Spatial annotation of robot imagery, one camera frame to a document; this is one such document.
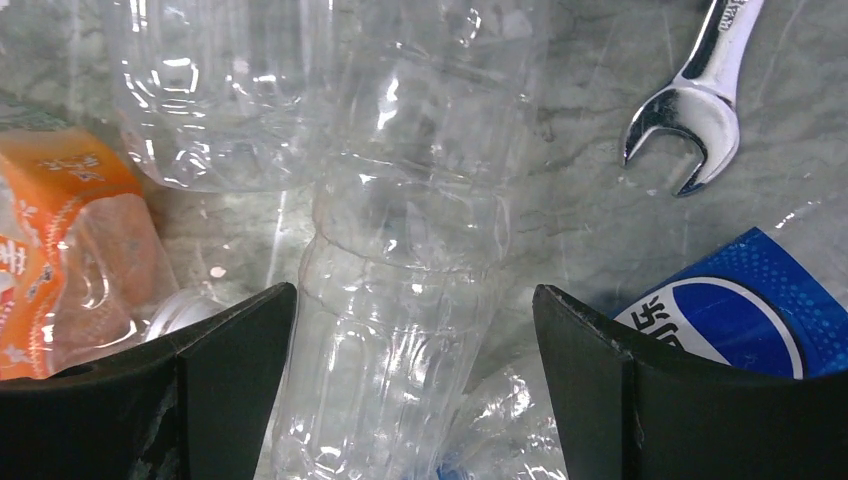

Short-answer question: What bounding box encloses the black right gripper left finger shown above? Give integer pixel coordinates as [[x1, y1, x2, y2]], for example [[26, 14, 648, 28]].
[[1, 283, 297, 479]]

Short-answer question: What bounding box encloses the pepsi bottle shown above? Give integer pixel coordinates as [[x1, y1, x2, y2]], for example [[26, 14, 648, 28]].
[[614, 193, 847, 379]]

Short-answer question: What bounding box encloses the clear plastic bottle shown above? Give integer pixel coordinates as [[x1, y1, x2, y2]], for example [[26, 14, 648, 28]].
[[100, 1, 549, 479]]

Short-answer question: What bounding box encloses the silver open end wrench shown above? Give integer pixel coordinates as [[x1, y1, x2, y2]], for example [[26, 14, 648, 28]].
[[621, 0, 765, 197]]

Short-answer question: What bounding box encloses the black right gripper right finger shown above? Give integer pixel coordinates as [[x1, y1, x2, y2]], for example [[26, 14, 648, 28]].
[[532, 285, 847, 479]]

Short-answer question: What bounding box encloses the crushed large orange bottle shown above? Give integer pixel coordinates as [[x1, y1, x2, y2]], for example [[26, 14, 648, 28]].
[[0, 99, 220, 382]]

